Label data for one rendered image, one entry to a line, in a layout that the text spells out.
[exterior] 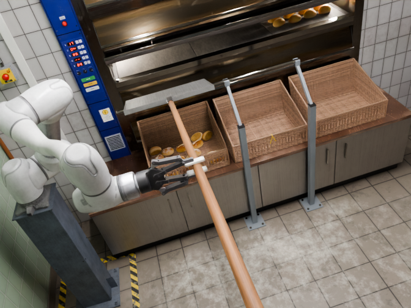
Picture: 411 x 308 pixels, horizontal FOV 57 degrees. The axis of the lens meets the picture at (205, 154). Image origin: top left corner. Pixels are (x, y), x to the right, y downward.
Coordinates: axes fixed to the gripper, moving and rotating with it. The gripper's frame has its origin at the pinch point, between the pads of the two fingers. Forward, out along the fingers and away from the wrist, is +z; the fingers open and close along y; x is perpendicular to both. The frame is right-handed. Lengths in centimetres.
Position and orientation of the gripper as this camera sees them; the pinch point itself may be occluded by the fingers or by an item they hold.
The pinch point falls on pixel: (196, 165)
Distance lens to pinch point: 127.8
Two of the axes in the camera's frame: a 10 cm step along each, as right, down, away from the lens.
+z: 9.5, -2.9, 0.8
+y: 2.3, 8.9, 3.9
